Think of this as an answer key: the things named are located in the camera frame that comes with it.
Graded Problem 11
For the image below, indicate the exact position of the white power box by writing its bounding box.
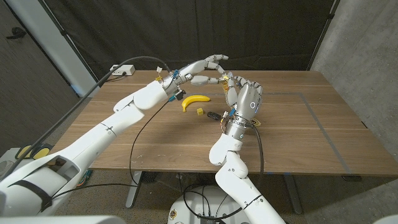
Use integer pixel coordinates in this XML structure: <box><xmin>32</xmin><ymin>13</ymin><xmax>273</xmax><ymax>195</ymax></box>
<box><xmin>110</xmin><ymin>64</ymin><xmax>136</xmax><ymax>77</ymax></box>

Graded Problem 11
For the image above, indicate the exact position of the black door handle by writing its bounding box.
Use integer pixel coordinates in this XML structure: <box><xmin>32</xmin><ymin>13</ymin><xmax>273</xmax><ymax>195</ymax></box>
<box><xmin>5</xmin><ymin>27</ymin><xmax>27</xmax><ymax>40</ymax></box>

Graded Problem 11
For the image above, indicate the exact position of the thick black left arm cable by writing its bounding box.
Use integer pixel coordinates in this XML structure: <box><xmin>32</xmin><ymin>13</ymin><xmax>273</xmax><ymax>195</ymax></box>
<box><xmin>0</xmin><ymin>55</ymin><xmax>172</xmax><ymax>181</ymax></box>

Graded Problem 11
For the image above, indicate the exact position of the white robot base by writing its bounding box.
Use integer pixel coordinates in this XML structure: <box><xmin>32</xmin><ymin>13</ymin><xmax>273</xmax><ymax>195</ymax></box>
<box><xmin>167</xmin><ymin>186</ymin><xmax>249</xmax><ymax>224</ymax></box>

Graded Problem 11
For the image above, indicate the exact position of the teal orange floor object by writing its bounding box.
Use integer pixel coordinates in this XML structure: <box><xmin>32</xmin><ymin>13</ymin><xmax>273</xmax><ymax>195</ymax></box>
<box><xmin>76</xmin><ymin>169</ymin><xmax>93</xmax><ymax>187</ymax></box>

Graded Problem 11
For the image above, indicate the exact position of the black power box cord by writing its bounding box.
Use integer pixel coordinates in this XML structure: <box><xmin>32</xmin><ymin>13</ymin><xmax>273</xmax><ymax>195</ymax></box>
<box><xmin>105</xmin><ymin>72</ymin><xmax>127</xmax><ymax>83</ymax></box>

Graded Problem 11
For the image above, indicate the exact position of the white floor board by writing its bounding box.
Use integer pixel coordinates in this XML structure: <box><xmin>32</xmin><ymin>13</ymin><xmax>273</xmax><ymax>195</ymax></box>
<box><xmin>0</xmin><ymin>147</ymin><xmax>25</xmax><ymax>175</ymax></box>

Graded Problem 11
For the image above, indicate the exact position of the black backdrop stand pole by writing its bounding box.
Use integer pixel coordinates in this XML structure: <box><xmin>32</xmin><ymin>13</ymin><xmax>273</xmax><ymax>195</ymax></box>
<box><xmin>307</xmin><ymin>0</ymin><xmax>340</xmax><ymax>72</ymax></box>
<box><xmin>39</xmin><ymin>0</ymin><xmax>103</xmax><ymax>87</ymax></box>

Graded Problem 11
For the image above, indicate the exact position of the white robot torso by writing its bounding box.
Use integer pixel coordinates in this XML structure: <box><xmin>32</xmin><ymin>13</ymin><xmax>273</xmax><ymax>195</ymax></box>
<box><xmin>0</xmin><ymin>215</ymin><xmax>127</xmax><ymax>224</ymax></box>

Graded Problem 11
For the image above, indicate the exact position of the yellow toy banana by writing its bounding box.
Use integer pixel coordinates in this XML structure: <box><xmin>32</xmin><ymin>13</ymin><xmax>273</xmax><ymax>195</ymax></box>
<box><xmin>181</xmin><ymin>95</ymin><xmax>211</xmax><ymax>113</ymax></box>

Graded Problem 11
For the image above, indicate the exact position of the white door frame post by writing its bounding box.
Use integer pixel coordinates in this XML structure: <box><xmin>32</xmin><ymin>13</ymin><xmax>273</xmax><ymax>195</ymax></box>
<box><xmin>6</xmin><ymin>0</ymin><xmax>101</xmax><ymax>98</ymax></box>

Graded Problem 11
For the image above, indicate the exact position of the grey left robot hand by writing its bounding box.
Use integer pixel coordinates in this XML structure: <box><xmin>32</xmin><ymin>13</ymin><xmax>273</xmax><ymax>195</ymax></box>
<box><xmin>158</xmin><ymin>54</ymin><xmax>229</xmax><ymax>102</ymax></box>

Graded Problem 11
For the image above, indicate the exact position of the grey table leg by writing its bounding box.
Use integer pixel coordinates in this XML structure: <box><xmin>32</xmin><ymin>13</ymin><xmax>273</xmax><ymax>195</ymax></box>
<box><xmin>284</xmin><ymin>174</ymin><xmax>303</xmax><ymax>215</ymax></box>
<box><xmin>126</xmin><ymin>170</ymin><xmax>142</xmax><ymax>208</ymax></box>

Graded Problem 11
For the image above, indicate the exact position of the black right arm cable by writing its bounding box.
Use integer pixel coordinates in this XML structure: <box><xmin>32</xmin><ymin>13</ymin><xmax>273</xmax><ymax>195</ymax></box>
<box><xmin>251</xmin><ymin>124</ymin><xmax>265</xmax><ymax>175</ymax></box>

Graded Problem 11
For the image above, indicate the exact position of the black backdrop curtain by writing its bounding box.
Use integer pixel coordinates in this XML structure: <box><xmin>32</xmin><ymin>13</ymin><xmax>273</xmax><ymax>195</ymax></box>
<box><xmin>43</xmin><ymin>0</ymin><xmax>339</xmax><ymax>85</ymax></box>

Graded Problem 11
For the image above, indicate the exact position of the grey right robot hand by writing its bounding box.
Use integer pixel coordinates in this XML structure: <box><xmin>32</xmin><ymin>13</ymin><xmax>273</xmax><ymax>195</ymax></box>
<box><xmin>222</xmin><ymin>73</ymin><xmax>264</xmax><ymax>140</ymax></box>

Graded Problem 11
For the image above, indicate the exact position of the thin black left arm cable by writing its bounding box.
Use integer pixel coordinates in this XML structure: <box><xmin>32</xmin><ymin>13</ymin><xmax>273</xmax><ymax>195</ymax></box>
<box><xmin>52</xmin><ymin>99</ymin><xmax>170</xmax><ymax>199</ymax></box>

